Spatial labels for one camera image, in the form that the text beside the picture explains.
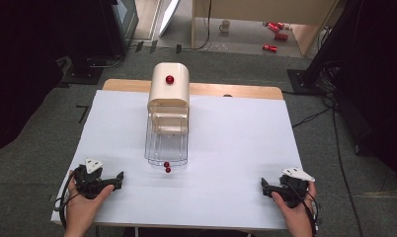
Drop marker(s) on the white table sheet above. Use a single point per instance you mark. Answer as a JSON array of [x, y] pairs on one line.
[[219, 158]]

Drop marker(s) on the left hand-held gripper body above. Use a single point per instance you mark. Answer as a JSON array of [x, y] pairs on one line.
[[88, 184]]

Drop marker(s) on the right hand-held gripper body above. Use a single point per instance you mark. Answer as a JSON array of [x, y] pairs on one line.
[[293, 191]]

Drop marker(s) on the red can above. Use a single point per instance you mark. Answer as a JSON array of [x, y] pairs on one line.
[[274, 27], [270, 48], [281, 37]]

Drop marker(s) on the light wooden desk frame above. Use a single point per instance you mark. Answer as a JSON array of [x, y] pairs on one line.
[[252, 10]]

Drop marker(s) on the person's right hand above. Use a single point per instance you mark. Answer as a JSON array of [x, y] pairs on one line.
[[297, 214]]

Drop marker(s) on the white leaning board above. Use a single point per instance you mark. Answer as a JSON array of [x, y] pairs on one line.
[[168, 16]]

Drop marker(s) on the black stand with base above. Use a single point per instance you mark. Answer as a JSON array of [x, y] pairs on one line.
[[313, 65], [84, 70]]

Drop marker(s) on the person's left hand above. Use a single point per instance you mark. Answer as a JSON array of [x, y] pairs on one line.
[[84, 207]]

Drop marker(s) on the wooden table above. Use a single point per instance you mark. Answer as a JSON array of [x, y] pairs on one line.
[[219, 89]]

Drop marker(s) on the dark monitor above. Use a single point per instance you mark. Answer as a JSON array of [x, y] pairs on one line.
[[122, 23]]

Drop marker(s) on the beige mug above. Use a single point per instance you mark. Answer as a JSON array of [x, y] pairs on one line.
[[224, 25]]

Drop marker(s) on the clear drawer with red knob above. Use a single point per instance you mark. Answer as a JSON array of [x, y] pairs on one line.
[[160, 161], [168, 144]]

